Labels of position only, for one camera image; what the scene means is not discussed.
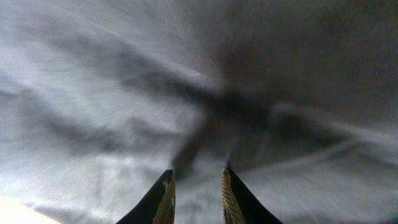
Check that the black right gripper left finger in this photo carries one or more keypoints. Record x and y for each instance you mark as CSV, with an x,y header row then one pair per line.
x,y
158,204

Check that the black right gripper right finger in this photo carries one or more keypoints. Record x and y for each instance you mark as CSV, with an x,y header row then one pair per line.
x,y
239,204

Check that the dark blue denim shorts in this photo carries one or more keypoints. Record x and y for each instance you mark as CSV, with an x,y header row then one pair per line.
x,y
299,98

